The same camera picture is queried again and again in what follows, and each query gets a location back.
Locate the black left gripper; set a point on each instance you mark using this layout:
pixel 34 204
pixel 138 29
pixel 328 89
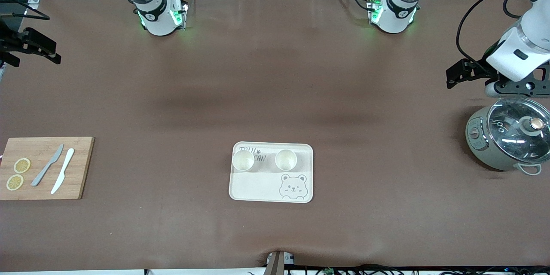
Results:
pixel 480 68

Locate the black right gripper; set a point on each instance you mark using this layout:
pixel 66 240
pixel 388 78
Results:
pixel 13 43

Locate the white plastic cup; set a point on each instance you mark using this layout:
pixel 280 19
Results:
pixel 285 160
pixel 243 161

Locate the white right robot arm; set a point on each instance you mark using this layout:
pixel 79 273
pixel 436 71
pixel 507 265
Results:
pixel 159 17

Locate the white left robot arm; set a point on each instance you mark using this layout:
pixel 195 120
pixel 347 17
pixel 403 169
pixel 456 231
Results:
pixel 397 13

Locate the grey-green electric cooking pot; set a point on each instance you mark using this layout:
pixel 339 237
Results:
pixel 481 148

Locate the glass pot lid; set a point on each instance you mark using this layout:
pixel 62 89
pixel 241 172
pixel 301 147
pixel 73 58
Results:
pixel 511 137

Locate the grey plastic knife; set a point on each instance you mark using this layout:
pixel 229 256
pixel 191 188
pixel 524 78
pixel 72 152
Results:
pixel 47 166

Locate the lemon slice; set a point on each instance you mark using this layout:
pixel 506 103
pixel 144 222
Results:
pixel 15 182
pixel 22 165

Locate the white plastic knife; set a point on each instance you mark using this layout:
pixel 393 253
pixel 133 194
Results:
pixel 63 171

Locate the bamboo cutting board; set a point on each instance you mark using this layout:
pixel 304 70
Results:
pixel 79 172

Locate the brown table cover mat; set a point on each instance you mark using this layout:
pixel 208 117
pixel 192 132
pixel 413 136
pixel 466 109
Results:
pixel 275 94

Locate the cream bear print tray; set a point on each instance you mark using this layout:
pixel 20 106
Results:
pixel 258 187

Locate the table edge clamp post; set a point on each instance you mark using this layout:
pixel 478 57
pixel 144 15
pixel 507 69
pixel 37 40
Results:
pixel 276 264

